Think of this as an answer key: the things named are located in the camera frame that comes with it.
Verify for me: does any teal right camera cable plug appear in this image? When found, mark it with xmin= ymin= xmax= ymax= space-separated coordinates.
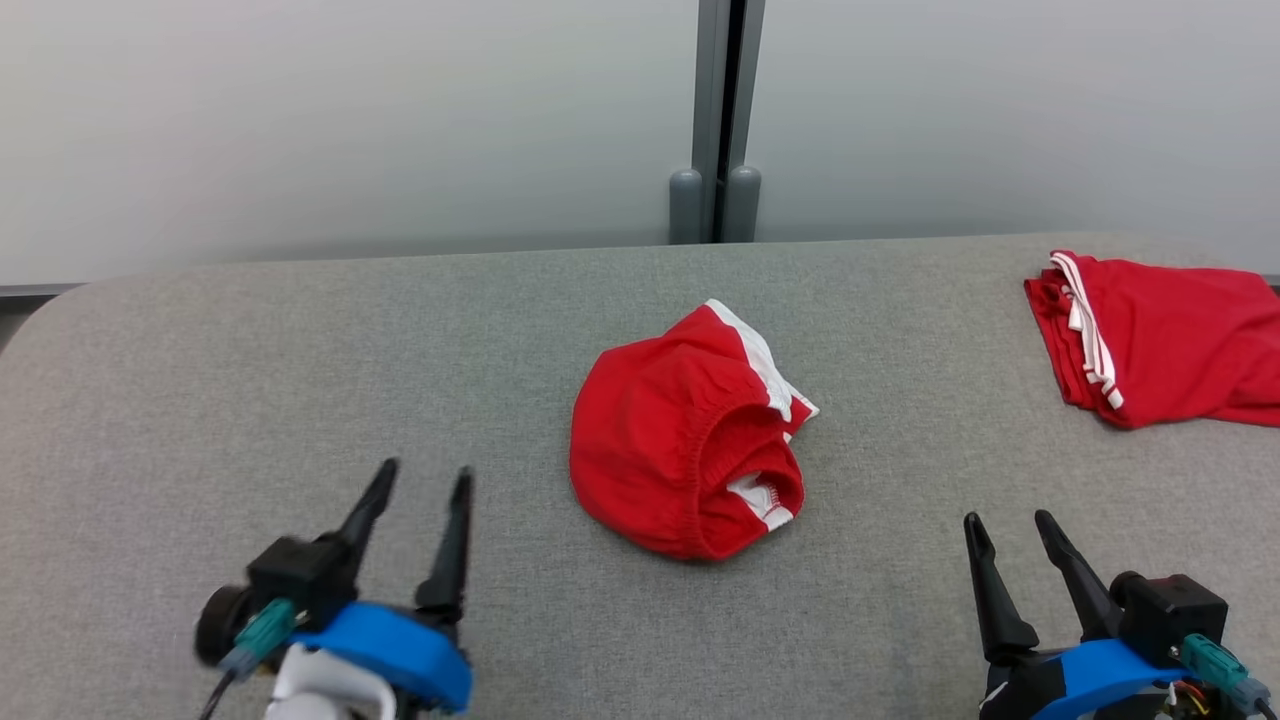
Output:
xmin=1178 ymin=633 xmax=1280 ymax=720

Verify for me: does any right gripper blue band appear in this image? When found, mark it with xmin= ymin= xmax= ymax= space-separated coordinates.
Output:
xmin=963 ymin=510 xmax=1187 ymax=720

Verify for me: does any teal camera cable plug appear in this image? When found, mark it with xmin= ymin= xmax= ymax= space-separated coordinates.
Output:
xmin=1178 ymin=633 xmax=1280 ymax=720
xmin=198 ymin=598 xmax=300 ymax=720

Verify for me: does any red shorts white side stripe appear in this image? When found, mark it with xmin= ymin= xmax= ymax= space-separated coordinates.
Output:
xmin=569 ymin=298 xmax=821 ymax=562

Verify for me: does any teal left camera cable plug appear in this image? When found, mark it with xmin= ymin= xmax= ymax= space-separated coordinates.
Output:
xmin=198 ymin=598 xmax=300 ymax=720

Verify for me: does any grey partition post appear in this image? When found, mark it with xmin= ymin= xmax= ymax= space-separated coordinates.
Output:
xmin=668 ymin=0 xmax=767 ymax=245

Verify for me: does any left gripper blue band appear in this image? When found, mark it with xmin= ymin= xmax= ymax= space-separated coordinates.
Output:
xmin=290 ymin=458 xmax=475 ymax=715

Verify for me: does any red basketball jersey white trim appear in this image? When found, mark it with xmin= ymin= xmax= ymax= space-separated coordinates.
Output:
xmin=1024 ymin=250 xmax=1280 ymax=431

